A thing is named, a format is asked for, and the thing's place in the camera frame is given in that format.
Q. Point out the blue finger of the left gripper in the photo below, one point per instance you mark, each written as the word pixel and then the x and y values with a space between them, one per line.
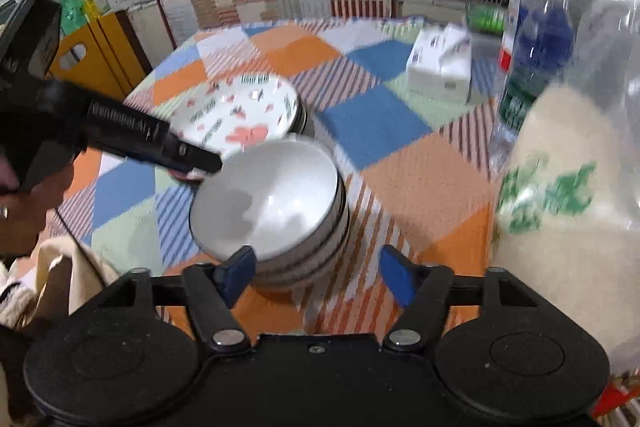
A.
pixel 184 157

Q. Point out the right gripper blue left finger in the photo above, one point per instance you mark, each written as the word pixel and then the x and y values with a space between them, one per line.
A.
pixel 211 293

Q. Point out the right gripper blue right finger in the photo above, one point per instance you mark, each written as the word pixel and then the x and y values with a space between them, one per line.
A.
pixel 422 292

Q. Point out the white rabbit carrot plate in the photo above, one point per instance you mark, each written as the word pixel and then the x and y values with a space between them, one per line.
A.
pixel 228 116

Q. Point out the white bowl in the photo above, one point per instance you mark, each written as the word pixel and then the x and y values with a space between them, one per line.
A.
pixel 271 197
pixel 300 252
pixel 307 279

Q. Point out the large white plate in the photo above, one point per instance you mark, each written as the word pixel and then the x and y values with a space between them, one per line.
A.
pixel 302 123

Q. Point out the person left hand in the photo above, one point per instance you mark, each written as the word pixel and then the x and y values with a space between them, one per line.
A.
pixel 24 214

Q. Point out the yellow wooden chair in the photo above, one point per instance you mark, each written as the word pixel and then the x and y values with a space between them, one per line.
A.
pixel 105 56

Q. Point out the colourful patchwork tablecloth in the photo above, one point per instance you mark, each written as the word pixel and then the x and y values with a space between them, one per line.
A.
pixel 416 172

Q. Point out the green plastic bag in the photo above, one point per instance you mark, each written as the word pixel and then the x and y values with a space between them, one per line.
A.
pixel 73 16

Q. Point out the clear rice bag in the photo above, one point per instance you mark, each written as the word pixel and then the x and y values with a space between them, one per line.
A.
pixel 567 214

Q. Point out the white tissue pack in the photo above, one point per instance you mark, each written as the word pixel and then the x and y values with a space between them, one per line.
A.
pixel 439 65

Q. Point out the blue cap water bottle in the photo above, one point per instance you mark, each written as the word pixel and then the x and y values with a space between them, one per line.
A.
pixel 530 1

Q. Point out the green dish basket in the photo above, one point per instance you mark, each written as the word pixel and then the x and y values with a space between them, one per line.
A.
pixel 486 17

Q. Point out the green label water bottle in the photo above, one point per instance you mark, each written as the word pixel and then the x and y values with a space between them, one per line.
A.
pixel 542 47

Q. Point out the red label water bottle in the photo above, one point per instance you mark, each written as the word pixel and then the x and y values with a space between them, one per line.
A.
pixel 508 36

